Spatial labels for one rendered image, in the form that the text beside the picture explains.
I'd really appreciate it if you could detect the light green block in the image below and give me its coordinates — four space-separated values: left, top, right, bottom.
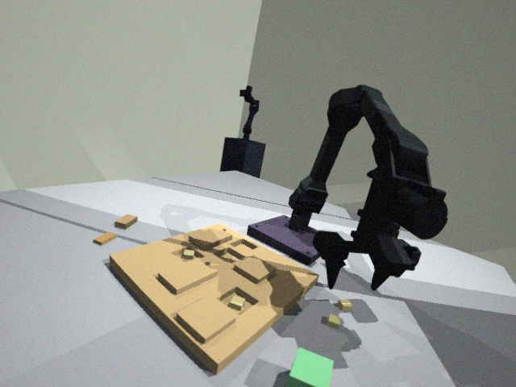
285 348 334 387

